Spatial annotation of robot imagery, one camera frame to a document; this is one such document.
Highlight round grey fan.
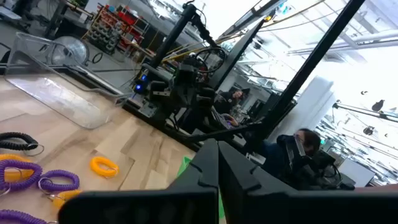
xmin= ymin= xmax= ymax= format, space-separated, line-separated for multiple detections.
xmin=51 ymin=35 xmax=91 ymax=67

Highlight shelf with coloured bins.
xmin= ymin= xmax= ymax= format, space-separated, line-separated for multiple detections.
xmin=82 ymin=4 xmax=150 ymax=58

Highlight clear plastic bin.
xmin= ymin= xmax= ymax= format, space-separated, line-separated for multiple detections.
xmin=4 ymin=30 xmax=133 ymax=130

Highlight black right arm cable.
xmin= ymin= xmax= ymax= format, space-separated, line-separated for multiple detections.
xmin=194 ymin=46 xmax=228 ymax=74

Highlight orange spring keychain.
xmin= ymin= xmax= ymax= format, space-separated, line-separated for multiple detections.
xmin=46 ymin=189 xmax=82 ymax=210
xmin=0 ymin=153 xmax=35 ymax=183
xmin=90 ymin=156 xmax=120 ymax=179

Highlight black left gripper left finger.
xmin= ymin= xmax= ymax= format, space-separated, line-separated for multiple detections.
xmin=58 ymin=138 xmax=220 ymax=224

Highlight person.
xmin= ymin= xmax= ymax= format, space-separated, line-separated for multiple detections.
xmin=261 ymin=128 xmax=323 ymax=187
xmin=213 ymin=88 xmax=246 ymax=126

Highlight black spring keychain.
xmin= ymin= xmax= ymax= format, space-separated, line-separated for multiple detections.
xmin=0 ymin=132 xmax=45 ymax=157

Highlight black aluminium rig frame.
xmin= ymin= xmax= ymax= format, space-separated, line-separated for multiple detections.
xmin=0 ymin=0 xmax=366 ymax=153

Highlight white monitor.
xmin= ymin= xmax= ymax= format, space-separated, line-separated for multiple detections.
xmin=337 ymin=157 xmax=377 ymax=188

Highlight white pillar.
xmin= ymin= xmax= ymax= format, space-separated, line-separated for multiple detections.
xmin=267 ymin=75 xmax=336 ymax=144

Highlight purple spring keychain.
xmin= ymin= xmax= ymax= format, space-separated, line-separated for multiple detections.
xmin=0 ymin=208 xmax=58 ymax=224
xmin=0 ymin=159 xmax=44 ymax=197
xmin=37 ymin=169 xmax=81 ymax=195

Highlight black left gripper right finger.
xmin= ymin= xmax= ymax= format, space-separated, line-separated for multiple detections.
xmin=219 ymin=141 xmax=398 ymax=224

